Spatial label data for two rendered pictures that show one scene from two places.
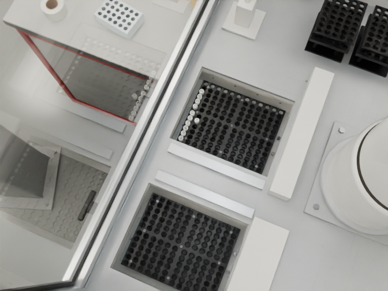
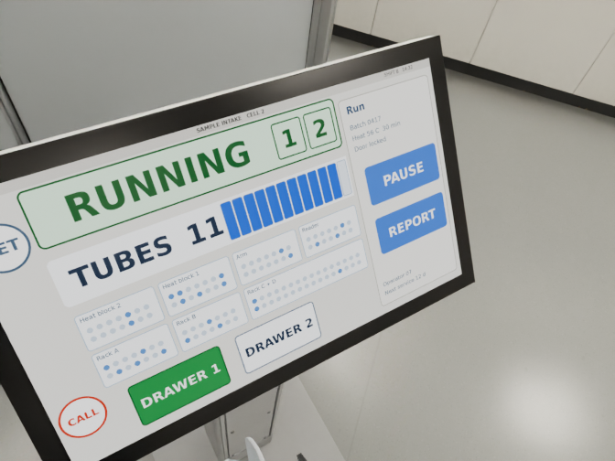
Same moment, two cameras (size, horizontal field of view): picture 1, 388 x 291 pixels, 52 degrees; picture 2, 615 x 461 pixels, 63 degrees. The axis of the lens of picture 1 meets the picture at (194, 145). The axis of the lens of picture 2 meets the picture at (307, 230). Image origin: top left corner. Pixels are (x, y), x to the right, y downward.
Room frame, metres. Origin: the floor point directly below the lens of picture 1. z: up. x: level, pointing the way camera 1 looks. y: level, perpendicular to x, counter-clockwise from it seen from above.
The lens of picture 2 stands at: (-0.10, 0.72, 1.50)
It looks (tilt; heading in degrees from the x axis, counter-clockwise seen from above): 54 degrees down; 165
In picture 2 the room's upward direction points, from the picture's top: 11 degrees clockwise
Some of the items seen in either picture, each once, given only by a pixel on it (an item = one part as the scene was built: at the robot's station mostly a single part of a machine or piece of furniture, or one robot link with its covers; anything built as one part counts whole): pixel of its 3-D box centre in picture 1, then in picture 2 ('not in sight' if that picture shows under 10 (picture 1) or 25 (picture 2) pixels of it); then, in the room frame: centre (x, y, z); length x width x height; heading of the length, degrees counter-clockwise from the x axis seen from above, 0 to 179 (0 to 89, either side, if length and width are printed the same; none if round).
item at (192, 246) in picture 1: (181, 246); not in sight; (0.03, 0.04, 0.87); 0.22 x 0.18 x 0.06; 66
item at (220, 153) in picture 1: (230, 129); not in sight; (0.32, -0.09, 0.87); 0.22 x 0.18 x 0.06; 66
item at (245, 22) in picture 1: (246, 9); not in sight; (0.58, -0.14, 1.00); 0.09 x 0.08 x 0.10; 66
